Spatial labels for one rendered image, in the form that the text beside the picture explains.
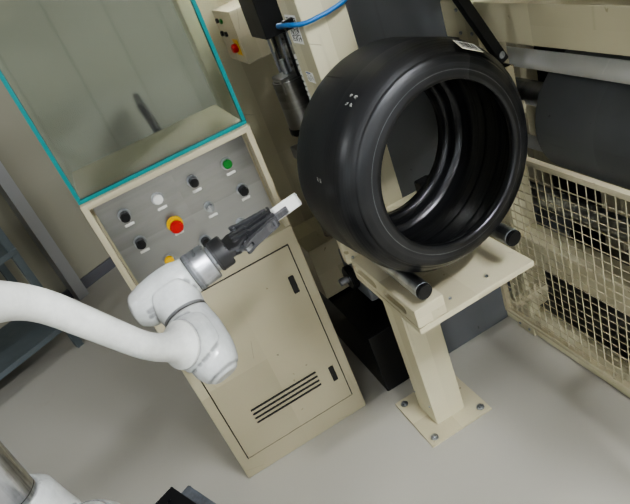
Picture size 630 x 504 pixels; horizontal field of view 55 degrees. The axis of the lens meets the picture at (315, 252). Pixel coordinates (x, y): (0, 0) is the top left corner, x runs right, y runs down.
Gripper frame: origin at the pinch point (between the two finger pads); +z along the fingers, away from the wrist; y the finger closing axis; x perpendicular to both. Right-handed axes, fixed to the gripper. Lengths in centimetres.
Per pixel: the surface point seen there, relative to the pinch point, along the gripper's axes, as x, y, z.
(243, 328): 56, 52, -27
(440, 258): 29.0, -13.0, 23.8
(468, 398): 126, 27, 26
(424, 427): 123, 27, 5
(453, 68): -9.2, -10.5, 45.6
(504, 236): 37, -11, 43
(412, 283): 33.0, -9.5, 15.7
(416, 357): 89, 24, 15
